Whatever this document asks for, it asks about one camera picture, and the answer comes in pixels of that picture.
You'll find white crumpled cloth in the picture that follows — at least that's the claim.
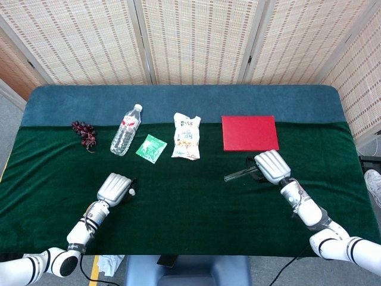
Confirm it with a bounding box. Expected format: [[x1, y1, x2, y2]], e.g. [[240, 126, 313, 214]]
[[98, 254, 126, 278]]

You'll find woven folding screen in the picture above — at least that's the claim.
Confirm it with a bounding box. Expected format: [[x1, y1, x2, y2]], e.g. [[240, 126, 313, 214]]
[[0, 0, 381, 141]]

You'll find clear glass test tube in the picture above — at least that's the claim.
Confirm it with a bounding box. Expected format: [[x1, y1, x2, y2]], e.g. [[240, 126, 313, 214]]
[[223, 168, 254, 183]]

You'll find blue table cover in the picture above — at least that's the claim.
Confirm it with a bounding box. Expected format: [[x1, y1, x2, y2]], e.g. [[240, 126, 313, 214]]
[[21, 85, 348, 129]]

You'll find white snack bag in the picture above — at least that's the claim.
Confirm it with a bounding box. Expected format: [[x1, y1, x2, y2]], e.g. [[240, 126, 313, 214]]
[[171, 112, 202, 161]]

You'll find green velvet cloth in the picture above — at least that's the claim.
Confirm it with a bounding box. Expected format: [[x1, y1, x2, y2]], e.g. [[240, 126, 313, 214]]
[[0, 120, 379, 257]]

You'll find clear plastic water bottle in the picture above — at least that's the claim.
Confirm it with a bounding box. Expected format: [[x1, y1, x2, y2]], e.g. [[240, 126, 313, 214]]
[[110, 104, 143, 157]]

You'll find green sachet packet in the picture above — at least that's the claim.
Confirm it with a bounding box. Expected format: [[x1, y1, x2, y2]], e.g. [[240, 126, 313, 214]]
[[135, 133, 168, 164]]

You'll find white sneaker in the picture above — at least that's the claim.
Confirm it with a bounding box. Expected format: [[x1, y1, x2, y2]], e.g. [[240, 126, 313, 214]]
[[363, 169, 381, 209]]

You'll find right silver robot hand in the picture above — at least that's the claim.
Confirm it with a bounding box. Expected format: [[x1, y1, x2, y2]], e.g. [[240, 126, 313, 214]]
[[245, 150, 292, 185]]

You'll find black box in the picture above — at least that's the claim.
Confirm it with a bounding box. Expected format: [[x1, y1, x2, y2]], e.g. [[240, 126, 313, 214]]
[[358, 154, 381, 176]]

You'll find black floor cable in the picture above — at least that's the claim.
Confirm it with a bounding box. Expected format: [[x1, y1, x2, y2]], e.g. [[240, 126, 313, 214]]
[[274, 254, 299, 286], [79, 253, 126, 284]]

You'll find dark red grape bunch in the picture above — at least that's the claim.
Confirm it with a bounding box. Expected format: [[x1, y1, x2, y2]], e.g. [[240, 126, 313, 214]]
[[71, 120, 97, 154]]

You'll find white cable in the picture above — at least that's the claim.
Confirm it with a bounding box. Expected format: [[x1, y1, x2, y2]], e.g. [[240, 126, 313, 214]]
[[355, 130, 381, 157]]

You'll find yellow floor tape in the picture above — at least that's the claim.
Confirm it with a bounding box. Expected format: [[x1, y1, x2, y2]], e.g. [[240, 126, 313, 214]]
[[89, 255, 101, 286]]

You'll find red flat board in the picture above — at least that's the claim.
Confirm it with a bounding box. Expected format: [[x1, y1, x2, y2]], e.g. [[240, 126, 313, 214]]
[[221, 115, 280, 152]]

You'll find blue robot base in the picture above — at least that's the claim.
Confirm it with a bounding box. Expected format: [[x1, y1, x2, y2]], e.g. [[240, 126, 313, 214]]
[[123, 254, 254, 286]]

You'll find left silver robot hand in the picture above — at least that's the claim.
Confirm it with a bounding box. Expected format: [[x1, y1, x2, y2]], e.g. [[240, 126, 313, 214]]
[[96, 172, 138, 207]]

